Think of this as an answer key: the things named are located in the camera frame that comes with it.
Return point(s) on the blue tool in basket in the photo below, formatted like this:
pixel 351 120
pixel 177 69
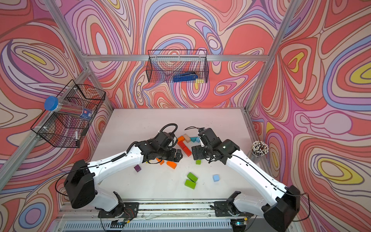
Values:
pixel 185 77

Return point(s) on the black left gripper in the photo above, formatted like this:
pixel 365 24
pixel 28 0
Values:
pixel 173 157

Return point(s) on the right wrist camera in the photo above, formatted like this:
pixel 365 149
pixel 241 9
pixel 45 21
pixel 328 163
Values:
pixel 208 138

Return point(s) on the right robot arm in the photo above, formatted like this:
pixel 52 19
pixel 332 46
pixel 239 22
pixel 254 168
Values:
pixel 279 205

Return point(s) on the orange block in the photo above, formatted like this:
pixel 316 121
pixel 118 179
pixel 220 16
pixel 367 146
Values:
pixel 160 161
pixel 171 164
pixel 181 138

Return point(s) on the natural wood block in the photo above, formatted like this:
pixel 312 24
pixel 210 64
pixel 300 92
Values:
pixel 187 138

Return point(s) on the rear wire basket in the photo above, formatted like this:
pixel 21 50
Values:
pixel 163 64

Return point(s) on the left wire basket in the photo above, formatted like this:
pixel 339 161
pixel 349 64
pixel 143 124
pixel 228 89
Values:
pixel 59 129

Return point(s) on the cup of pencils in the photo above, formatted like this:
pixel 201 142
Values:
pixel 258 150

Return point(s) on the marker in left basket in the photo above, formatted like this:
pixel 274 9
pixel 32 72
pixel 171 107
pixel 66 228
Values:
pixel 77 143

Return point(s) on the red block small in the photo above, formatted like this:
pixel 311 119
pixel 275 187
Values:
pixel 181 144

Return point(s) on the purple cube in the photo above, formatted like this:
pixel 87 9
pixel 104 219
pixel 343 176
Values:
pixel 137 168

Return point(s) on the wire basket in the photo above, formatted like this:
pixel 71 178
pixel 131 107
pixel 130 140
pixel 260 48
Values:
pixel 163 64
pixel 59 129

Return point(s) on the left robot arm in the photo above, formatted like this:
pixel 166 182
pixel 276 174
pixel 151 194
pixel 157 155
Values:
pixel 83 181

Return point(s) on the clear bottle blue cap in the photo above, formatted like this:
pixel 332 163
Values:
pixel 55 104

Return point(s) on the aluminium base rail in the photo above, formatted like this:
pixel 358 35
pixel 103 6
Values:
pixel 159 216

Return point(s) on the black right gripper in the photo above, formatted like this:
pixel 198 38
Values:
pixel 197 151

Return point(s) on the red block front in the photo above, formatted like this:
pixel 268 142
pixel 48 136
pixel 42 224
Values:
pixel 187 151

